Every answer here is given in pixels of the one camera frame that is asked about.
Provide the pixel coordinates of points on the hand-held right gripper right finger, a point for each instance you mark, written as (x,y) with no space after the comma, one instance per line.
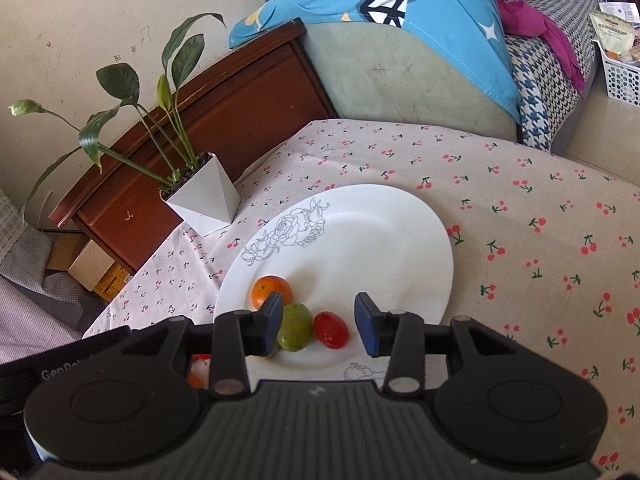
(366,325)

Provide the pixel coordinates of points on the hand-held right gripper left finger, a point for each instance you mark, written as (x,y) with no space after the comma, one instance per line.
(271,322)

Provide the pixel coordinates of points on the green round fruit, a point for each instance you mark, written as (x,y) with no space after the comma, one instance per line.
(297,327)

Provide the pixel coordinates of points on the orange tangerine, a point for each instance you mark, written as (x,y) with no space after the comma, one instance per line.
(270,287)

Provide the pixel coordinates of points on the red tomato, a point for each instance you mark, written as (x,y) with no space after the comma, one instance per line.
(330,330)

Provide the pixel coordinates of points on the white plate with rose drawing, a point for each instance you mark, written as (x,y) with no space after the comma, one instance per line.
(360,240)

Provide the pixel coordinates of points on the checked grey shirt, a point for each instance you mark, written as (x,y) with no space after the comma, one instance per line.
(25,300)

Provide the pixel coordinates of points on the brown cardboard box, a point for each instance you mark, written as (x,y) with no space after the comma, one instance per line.
(92,265)

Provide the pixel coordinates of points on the potted plant in white pot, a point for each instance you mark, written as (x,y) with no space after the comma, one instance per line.
(205,195)

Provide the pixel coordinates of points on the cherry print tablecloth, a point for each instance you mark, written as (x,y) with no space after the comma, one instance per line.
(500,210)

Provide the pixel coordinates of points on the dark wooden headboard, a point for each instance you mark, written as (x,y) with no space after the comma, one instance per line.
(240,110)

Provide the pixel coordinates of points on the green mattress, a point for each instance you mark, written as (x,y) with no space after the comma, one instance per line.
(375,85)

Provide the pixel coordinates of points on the blue printed quilt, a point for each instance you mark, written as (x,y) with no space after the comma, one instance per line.
(450,35)

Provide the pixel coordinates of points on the houndstooth blanket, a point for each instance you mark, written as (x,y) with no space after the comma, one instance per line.
(550,85)

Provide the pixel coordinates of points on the magenta cloth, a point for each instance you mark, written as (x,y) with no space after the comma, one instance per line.
(525,20)

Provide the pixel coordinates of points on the white plastic basket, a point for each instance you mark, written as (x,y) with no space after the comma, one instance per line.
(620,82)

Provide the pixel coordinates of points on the green snack packet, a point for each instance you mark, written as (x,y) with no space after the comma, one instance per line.
(612,30)

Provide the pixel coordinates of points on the white paper package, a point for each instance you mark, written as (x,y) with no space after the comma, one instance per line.
(620,10)

